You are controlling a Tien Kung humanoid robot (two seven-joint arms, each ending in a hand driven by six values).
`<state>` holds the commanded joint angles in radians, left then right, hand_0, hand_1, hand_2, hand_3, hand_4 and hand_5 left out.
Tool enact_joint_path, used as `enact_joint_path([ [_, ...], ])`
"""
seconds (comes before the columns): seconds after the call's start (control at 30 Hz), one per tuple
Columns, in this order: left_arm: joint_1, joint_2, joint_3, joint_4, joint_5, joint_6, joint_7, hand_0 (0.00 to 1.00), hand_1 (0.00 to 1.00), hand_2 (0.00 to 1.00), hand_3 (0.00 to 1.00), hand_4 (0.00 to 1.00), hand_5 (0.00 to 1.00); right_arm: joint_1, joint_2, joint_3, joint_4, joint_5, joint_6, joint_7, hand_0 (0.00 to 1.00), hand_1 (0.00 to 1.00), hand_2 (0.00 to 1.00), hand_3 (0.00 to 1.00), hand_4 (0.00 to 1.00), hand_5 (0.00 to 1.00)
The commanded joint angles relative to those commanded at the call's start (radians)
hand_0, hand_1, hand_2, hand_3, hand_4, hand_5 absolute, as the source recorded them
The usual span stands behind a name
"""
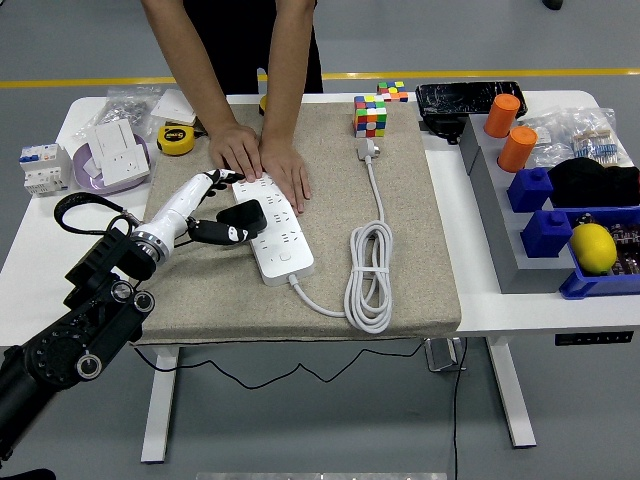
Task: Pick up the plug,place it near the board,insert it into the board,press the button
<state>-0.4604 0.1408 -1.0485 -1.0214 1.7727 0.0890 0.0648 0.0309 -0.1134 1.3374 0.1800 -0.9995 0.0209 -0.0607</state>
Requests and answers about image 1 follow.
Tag person's right hand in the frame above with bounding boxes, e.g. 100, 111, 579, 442
208, 122, 264, 183

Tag person's left hand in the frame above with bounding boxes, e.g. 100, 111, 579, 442
259, 135, 312, 215

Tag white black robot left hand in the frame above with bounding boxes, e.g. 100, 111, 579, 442
144, 168, 251, 247

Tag black power adapter plug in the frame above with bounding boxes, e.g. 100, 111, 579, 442
215, 198, 269, 240

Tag white power strip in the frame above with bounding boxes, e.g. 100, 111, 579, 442
232, 172, 316, 287

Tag thin black adapter cord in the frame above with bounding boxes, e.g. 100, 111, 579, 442
132, 238, 431, 392

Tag round yellow tape measure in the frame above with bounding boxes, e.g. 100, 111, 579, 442
156, 124, 207, 157

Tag large colourful puzzle cube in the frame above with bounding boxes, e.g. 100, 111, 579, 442
353, 94, 389, 139

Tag purple bowl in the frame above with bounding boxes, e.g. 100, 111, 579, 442
72, 132, 152, 196

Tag clear bag of screws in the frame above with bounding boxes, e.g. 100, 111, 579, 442
72, 85, 164, 141

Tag person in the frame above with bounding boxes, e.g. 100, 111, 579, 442
183, 0, 325, 95

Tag grey-brown fabric mat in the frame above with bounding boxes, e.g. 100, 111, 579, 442
130, 102, 463, 346

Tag small colourful puzzle cube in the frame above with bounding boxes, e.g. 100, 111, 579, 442
376, 81, 409, 103

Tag white circuit breaker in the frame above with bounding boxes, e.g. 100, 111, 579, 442
18, 142, 74, 199

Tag black charger block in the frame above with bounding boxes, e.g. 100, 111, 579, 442
421, 114, 471, 146

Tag black plastic tray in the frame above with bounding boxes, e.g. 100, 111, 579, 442
415, 80, 527, 121

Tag white table leg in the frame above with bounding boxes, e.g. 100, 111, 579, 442
139, 344, 181, 464
485, 335, 538, 449

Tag orange cylinder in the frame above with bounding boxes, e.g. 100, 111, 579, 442
483, 93, 522, 140
497, 125, 539, 174

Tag grey stepped block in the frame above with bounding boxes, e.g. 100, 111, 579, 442
458, 113, 576, 295

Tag blue plastic block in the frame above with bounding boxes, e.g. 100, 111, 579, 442
507, 167, 555, 214
520, 209, 574, 260

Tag silver box under table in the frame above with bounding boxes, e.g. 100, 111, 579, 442
423, 337, 467, 374

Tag clear bag of small parts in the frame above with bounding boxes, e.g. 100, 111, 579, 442
517, 112, 576, 169

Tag black cloth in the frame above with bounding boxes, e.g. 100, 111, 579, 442
547, 157, 640, 209

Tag clear bag of resistors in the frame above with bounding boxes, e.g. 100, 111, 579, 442
564, 106, 632, 169

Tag yellow lemon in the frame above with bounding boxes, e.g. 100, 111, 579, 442
569, 223, 619, 275

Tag blue plastic bin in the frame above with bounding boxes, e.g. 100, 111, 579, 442
549, 197, 640, 301

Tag dark circuit boards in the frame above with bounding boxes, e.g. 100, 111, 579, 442
574, 212, 640, 277

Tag black table control panel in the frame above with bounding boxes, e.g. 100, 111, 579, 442
553, 330, 635, 347

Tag white wall socket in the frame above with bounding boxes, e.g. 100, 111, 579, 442
99, 145, 152, 186

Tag white wall switch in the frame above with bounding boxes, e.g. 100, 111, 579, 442
149, 88, 201, 126

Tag white power strip cord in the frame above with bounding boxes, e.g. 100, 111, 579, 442
286, 138, 395, 335

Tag white switch panel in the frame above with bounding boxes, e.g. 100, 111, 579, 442
93, 118, 139, 169

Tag black hanging cable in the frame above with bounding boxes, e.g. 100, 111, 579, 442
451, 337, 470, 480

